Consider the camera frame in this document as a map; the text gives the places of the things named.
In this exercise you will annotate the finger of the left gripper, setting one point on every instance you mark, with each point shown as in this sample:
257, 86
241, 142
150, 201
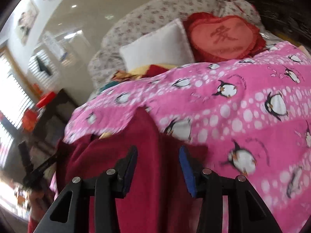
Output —
45, 165

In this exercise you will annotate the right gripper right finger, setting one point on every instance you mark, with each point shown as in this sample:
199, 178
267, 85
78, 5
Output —
247, 212

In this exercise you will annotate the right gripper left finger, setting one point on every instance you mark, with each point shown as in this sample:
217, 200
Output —
70, 211

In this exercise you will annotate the dark red knit garment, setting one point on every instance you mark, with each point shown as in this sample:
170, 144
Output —
158, 200

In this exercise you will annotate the dark wooden cabinet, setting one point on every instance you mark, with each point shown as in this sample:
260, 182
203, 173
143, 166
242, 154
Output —
50, 126

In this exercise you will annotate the red box on cabinet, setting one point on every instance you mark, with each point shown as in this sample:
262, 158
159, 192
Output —
46, 99

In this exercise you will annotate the window with metal grille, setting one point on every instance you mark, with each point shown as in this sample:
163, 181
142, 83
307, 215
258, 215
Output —
14, 102

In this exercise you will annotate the pink penguin blanket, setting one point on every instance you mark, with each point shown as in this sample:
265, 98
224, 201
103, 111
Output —
252, 114

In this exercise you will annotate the white pillow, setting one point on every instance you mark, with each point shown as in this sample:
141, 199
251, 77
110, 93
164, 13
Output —
167, 45

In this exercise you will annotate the red heart cushion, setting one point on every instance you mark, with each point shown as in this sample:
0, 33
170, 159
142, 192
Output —
218, 39

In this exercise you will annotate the dark carved wooden headboard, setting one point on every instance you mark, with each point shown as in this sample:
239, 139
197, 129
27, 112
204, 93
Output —
285, 19

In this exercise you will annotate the wall notice sign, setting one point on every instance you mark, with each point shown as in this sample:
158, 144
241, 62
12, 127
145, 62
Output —
54, 46

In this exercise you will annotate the framed wall photo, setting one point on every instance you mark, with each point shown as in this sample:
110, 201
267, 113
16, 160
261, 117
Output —
26, 21

